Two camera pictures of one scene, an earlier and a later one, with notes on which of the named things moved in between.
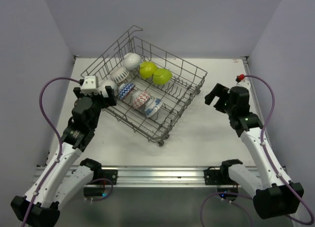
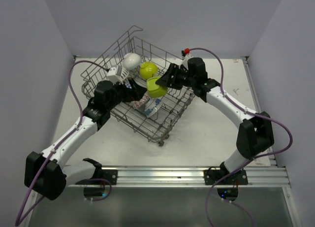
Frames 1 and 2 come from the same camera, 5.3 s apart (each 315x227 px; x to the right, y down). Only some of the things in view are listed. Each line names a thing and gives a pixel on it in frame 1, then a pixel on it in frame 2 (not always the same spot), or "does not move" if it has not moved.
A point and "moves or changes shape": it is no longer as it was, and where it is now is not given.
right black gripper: (218, 90) to (167, 80)
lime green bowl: (147, 69) does not move
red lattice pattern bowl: (140, 99) does not move
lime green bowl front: (162, 76) moves or changes shape
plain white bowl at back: (131, 61) does not move
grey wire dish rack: (150, 90) does not move
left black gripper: (106, 101) to (134, 94)
